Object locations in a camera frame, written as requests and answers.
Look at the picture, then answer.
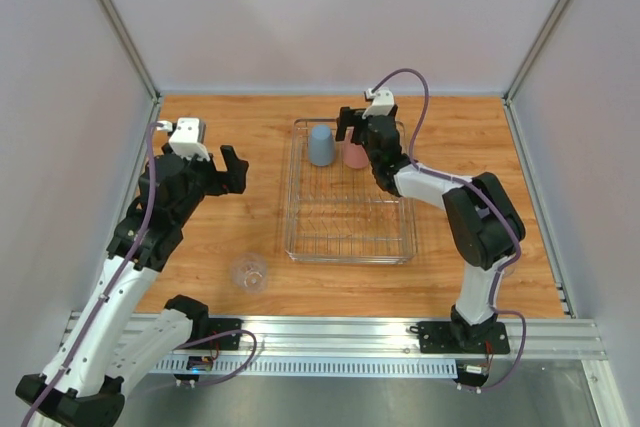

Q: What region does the slotted white cable duct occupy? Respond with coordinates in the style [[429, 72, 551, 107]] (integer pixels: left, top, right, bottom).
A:
[[151, 356, 458, 379]]

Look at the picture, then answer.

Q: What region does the clear glass cup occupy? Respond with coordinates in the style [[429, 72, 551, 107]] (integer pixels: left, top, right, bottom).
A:
[[230, 252, 268, 293]]

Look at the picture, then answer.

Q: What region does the blue plastic cup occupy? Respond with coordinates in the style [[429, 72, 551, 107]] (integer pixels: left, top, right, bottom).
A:
[[308, 124, 335, 167]]

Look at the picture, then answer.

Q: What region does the aluminium frame post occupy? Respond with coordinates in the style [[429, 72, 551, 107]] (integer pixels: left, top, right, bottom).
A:
[[504, 0, 606, 103], [96, 0, 161, 102]]

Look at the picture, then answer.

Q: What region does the aluminium frame post left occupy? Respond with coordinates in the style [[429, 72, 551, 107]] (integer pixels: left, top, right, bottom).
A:
[[96, 0, 161, 102]]

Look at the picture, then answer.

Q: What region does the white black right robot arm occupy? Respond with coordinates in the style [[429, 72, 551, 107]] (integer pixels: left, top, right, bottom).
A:
[[336, 107, 526, 352]]

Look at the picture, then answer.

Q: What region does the pink plastic cup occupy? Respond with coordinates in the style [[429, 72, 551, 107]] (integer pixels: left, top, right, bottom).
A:
[[342, 140, 369, 169]]

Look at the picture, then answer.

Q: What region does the aluminium front rail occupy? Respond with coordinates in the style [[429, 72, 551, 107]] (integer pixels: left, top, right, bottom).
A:
[[64, 315, 609, 362]]

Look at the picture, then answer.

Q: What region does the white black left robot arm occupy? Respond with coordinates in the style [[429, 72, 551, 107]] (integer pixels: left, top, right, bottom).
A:
[[16, 145, 249, 426]]

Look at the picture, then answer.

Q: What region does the aluminium frame post right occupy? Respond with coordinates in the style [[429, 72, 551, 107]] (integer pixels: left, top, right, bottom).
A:
[[504, 0, 606, 103]]

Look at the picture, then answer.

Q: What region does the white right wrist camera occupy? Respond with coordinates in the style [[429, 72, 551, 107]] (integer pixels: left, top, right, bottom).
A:
[[362, 87, 395, 118]]

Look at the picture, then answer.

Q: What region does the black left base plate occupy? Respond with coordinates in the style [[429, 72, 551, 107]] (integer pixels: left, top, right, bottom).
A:
[[178, 317, 244, 353]]

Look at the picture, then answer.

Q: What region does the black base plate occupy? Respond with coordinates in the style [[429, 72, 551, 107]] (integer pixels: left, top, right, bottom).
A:
[[178, 317, 244, 353], [409, 320, 511, 355]]

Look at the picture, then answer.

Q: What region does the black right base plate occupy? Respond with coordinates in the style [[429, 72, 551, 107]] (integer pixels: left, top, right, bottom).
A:
[[409, 320, 511, 355]]

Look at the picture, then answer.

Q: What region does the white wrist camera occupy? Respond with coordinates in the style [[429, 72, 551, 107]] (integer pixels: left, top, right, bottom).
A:
[[362, 87, 395, 118], [155, 117, 209, 160]]

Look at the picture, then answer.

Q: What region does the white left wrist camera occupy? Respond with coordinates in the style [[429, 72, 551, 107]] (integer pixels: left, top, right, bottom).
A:
[[155, 117, 209, 160]]

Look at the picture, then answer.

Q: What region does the metal wire dish rack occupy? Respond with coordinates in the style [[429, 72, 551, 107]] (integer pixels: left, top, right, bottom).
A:
[[284, 118, 417, 264]]

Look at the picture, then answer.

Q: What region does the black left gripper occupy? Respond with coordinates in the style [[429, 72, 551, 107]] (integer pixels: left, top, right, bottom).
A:
[[172, 144, 247, 225]]

